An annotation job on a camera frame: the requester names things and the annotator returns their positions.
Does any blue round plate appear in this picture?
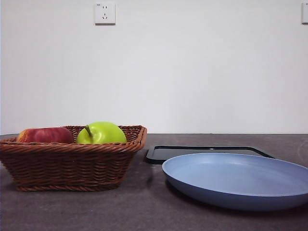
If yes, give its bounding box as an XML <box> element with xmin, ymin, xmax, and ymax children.
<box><xmin>161</xmin><ymin>153</ymin><xmax>308</xmax><ymax>212</ymax></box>

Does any brown woven wicker basket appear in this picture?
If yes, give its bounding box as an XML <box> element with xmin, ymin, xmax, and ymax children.
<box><xmin>0</xmin><ymin>125</ymin><xmax>148</xmax><ymax>193</ymax></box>

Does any black rectangular tray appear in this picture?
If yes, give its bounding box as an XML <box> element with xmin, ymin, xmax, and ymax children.
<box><xmin>145</xmin><ymin>145</ymin><xmax>276</xmax><ymax>165</ymax></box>

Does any green apple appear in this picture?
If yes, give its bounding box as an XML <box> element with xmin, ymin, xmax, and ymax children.
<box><xmin>76</xmin><ymin>121</ymin><xmax>128</xmax><ymax>145</ymax></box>

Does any red apple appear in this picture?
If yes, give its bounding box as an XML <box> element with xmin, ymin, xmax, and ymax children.
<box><xmin>16</xmin><ymin>127</ymin><xmax>75</xmax><ymax>144</ymax></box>

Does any white wall socket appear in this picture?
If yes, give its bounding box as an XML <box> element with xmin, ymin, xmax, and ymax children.
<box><xmin>301</xmin><ymin>3</ymin><xmax>308</xmax><ymax>25</ymax></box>
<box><xmin>94</xmin><ymin>3</ymin><xmax>116</xmax><ymax>26</ymax></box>

